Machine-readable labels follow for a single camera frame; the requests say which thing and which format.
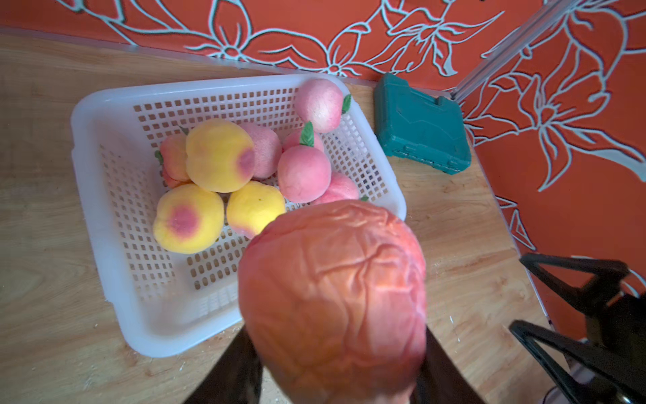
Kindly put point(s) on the orange pink peach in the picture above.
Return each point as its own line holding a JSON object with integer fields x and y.
{"x": 333, "y": 298}

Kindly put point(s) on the pink peach front with leaf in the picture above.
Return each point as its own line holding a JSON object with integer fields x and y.
{"x": 267, "y": 149}

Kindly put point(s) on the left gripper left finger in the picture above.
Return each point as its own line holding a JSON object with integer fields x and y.
{"x": 236, "y": 377}

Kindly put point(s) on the pink peach with leaf upper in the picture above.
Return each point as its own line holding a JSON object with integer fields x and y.
{"x": 341, "y": 188}

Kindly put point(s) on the yellow red peach front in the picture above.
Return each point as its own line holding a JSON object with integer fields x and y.
{"x": 220, "y": 156}

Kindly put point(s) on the orange red peach with leaf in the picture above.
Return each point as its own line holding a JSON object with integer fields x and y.
{"x": 172, "y": 156}

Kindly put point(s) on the green plastic tool case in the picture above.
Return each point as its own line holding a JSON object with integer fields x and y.
{"x": 419, "y": 127}

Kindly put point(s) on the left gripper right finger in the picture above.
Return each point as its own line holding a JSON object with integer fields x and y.
{"x": 440, "y": 381}

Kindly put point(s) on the pink peach with leaf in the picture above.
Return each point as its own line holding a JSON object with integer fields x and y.
{"x": 341, "y": 188}
{"x": 304, "y": 172}
{"x": 267, "y": 149}

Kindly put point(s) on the pink peach with leaf lower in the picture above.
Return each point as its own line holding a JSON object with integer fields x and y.
{"x": 304, "y": 172}

